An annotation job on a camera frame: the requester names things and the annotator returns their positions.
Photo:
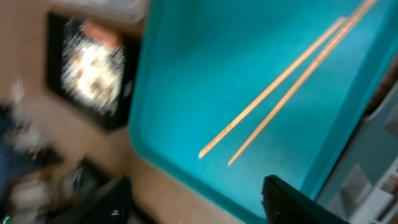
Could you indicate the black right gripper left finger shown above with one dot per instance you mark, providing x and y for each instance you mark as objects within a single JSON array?
[{"x": 110, "y": 204}]

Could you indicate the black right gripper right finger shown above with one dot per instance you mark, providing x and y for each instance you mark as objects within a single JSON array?
[{"x": 284, "y": 204}]

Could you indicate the peanuts and rice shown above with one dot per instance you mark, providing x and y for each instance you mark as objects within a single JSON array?
[{"x": 92, "y": 72}]

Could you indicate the orange carrot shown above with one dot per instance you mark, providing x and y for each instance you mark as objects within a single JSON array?
[{"x": 101, "y": 34}]

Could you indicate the wooden chopstick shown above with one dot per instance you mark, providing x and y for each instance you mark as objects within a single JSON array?
[
  {"x": 270, "y": 88},
  {"x": 358, "y": 14}
]

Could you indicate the grey dishwasher rack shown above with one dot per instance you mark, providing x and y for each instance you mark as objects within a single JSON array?
[{"x": 363, "y": 185}]

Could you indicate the teal plastic tray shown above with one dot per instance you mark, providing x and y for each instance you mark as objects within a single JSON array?
[{"x": 203, "y": 62}]

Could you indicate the black plastic tray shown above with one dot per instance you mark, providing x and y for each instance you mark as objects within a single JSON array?
[{"x": 59, "y": 29}]

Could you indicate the clear plastic bin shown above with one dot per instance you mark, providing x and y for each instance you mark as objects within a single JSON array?
[{"x": 126, "y": 11}]

